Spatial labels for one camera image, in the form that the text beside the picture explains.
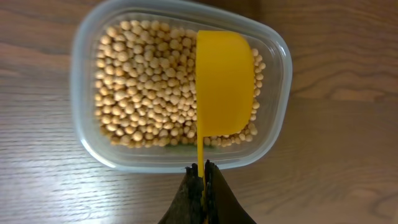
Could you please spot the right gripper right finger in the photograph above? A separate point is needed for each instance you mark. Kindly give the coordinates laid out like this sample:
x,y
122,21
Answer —
x,y
222,206

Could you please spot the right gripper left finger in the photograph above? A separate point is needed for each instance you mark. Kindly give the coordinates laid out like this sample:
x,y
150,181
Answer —
x,y
186,207

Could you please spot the yellow plastic measuring scoop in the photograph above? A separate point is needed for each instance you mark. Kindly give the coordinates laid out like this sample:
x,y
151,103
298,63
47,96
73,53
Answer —
x,y
224,85

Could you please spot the clear plastic container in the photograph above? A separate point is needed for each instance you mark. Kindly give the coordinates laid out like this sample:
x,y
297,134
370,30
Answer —
x,y
273,97

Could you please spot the soybeans in container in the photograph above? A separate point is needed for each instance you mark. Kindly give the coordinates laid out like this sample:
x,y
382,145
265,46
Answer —
x,y
146,86

